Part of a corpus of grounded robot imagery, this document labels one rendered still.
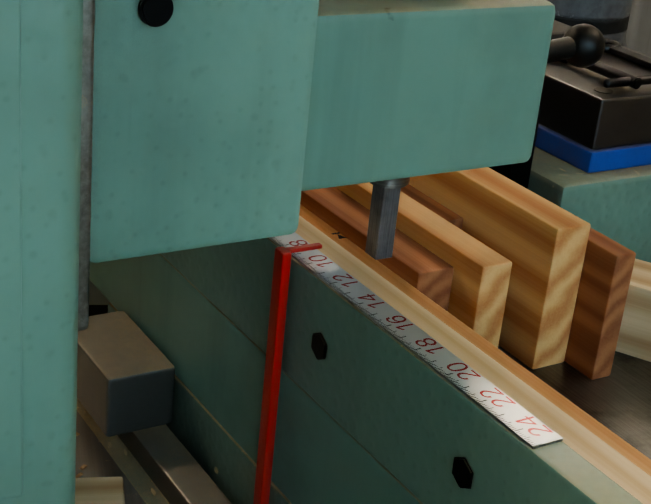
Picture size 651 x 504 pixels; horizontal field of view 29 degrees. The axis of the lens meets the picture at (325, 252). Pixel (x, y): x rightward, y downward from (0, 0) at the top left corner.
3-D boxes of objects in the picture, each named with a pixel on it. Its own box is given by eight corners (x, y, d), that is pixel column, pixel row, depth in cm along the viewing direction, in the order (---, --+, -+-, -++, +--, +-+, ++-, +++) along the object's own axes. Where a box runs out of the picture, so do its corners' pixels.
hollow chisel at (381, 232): (392, 257, 56) (405, 151, 54) (375, 260, 55) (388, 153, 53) (381, 249, 56) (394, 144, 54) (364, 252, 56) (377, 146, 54)
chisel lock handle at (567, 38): (610, 71, 57) (618, 28, 57) (498, 81, 54) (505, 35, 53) (580, 59, 59) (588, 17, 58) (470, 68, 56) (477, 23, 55)
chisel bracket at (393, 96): (528, 197, 54) (561, 2, 51) (240, 239, 47) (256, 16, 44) (429, 141, 60) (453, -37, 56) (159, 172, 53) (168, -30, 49)
